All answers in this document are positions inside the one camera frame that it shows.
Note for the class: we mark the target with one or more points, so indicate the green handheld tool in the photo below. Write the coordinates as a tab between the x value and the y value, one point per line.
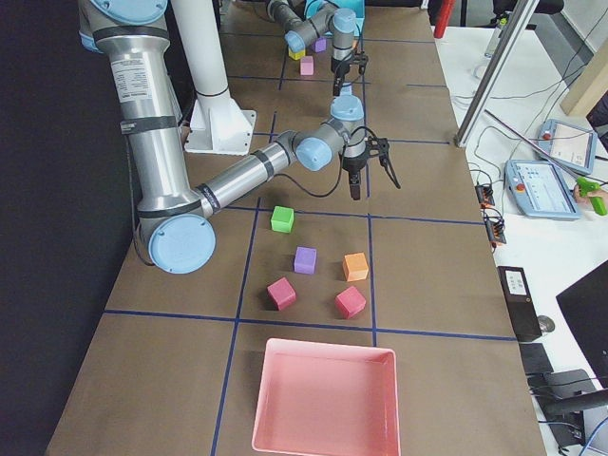
586	191

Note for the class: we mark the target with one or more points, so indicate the aluminium frame post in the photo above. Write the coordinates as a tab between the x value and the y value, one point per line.
517	23

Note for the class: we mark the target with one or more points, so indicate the purple foam block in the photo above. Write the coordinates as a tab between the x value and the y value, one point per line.
305	260
320	45

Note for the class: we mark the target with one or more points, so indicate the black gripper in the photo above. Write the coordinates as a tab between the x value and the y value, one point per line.
339	68
353	165

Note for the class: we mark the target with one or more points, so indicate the teach pendant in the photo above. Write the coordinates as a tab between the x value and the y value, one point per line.
572	145
539	190

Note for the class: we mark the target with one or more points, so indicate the green foam block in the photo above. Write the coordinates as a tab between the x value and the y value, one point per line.
282	219

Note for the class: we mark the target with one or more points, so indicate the magenta foam block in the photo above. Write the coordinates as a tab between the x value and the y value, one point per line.
350	302

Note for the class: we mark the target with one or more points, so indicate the far teach pendant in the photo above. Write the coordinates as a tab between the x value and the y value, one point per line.
572	145

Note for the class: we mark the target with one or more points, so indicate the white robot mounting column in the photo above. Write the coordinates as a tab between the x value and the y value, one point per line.
218	125

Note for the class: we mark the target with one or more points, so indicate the far pink foam block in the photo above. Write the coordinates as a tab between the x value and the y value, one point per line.
306	66

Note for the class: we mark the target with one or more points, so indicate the black monitor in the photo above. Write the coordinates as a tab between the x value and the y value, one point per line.
584	308

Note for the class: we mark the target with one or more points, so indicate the near teach pendant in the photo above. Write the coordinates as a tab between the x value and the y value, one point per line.
539	190

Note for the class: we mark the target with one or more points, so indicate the black rectangular box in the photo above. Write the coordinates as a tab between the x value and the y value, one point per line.
518	299

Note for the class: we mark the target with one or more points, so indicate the yellow foam block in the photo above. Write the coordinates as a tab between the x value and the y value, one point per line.
296	56

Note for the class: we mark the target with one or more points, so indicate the dark red foam block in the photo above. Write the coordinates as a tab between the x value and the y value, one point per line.
282	293

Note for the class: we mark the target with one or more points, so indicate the far purple foam block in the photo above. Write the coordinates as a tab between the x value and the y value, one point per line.
320	45

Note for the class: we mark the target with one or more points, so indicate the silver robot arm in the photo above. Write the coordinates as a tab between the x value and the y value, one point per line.
327	17
173	217

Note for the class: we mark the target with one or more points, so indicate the pink plastic tray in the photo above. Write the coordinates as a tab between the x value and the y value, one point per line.
327	399

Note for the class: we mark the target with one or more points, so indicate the orange foam block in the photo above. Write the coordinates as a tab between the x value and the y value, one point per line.
355	267

